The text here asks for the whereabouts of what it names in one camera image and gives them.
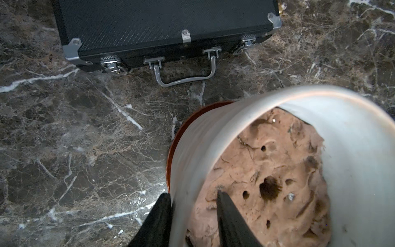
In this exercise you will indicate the white ceramic pot with mud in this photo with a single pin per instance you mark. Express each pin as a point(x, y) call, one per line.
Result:
point(307, 166)

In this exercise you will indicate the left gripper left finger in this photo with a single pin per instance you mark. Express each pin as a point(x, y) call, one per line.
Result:
point(155, 231)

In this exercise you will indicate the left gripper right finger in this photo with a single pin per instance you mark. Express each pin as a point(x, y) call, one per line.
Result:
point(233, 230)

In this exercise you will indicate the black hard case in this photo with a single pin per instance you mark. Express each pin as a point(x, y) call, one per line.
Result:
point(116, 36)

